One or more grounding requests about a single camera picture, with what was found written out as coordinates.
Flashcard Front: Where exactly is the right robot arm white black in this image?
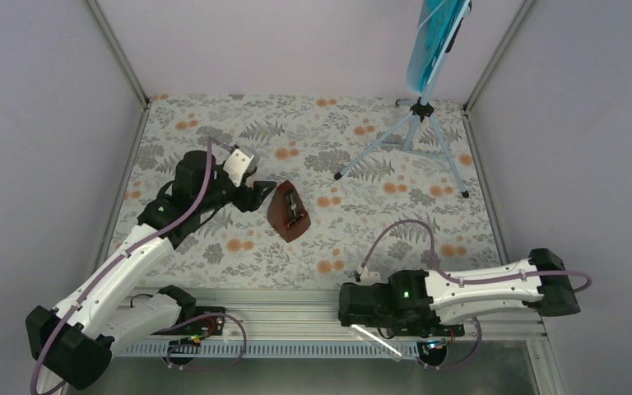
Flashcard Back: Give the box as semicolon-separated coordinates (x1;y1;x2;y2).
337;249;581;338

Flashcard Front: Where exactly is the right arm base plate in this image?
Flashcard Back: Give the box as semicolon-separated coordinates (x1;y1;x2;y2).
378;323;465;339

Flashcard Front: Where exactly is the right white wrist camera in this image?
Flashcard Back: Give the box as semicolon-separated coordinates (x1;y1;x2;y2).
355;267;382;286

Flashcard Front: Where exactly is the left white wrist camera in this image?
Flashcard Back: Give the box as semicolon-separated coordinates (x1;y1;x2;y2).
223;146;259;187

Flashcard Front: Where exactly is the aluminium rail frame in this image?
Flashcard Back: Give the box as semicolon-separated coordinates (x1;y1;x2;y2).
87;289;565;394

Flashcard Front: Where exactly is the brown wooden metronome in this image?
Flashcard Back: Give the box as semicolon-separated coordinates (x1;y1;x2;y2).
267;181;311;243

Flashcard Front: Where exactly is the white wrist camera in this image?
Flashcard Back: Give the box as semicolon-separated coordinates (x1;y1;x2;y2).
223;146;259;187
355;267;382;286

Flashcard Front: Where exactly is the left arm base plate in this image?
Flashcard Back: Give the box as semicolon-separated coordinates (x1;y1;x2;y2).
153;306;226;338

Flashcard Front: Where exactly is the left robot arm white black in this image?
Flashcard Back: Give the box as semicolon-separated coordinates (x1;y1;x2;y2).
26;147;276;393

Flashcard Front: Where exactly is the light blue music stand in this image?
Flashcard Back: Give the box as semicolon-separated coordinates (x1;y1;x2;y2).
334;0;472;198

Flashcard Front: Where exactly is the purple cable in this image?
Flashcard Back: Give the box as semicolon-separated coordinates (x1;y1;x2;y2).
30;136;238;395
356;219;594;295

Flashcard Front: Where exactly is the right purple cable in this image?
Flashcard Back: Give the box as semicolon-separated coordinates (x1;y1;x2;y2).
356;219;594;295

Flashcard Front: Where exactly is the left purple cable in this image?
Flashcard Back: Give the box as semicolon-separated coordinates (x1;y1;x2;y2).
30;136;238;395

